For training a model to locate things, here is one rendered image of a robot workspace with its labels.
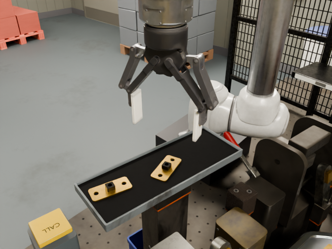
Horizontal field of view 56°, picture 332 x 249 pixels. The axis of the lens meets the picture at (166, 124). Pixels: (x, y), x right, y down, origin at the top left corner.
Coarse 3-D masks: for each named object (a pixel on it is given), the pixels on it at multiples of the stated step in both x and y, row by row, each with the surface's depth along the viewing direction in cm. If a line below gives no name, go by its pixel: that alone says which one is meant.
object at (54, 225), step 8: (48, 216) 57; (56, 216) 57; (64, 216) 57; (32, 224) 56; (40, 224) 56; (48, 224) 56; (56, 224) 56; (64, 224) 56; (32, 232) 55; (40, 232) 54; (48, 232) 54; (56, 232) 54; (64, 232) 55; (40, 240) 53; (48, 240) 53
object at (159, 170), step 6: (168, 156) 72; (162, 162) 70; (168, 162) 69; (174, 162) 70; (180, 162) 71; (156, 168) 68; (162, 168) 68; (168, 168) 68; (174, 168) 68; (156, 174) 67; (162, 174) 67; (168, 174) 67; (162, 180) 65
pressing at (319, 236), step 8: (312, 232) 73; (320, 232) 73; (328, 232) 74; (296, 240) 72; (304, 240) 71; (312, 240) 72; (320, 240) 72; (328, 240) 72; (288, 248) 70; (296, 248) 70; (304, 248) 70; (312, 248) 70; (320, 248) 70
